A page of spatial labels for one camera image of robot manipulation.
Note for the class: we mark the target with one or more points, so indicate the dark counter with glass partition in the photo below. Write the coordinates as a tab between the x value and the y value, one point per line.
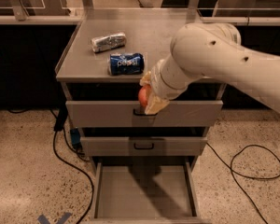
43	62

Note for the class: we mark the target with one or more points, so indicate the blue power adapter box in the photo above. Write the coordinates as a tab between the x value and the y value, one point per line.
75	137

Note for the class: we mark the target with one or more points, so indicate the grey middle drawer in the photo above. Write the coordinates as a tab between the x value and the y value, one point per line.
143	146

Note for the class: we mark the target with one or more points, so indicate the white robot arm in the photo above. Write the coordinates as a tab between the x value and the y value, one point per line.
212	50

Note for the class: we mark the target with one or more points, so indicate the grey metal drawer cabinet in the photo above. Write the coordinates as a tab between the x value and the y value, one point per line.
97	17

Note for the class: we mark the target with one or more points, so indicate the blue pepsi can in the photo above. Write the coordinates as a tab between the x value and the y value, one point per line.
126	64

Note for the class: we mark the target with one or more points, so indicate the grey open bottom drawer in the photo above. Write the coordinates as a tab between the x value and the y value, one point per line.
145	192

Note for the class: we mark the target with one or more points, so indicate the grey top drawer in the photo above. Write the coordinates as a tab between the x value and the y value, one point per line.
102	114

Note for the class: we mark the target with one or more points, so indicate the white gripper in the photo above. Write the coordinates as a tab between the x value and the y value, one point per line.
158	80

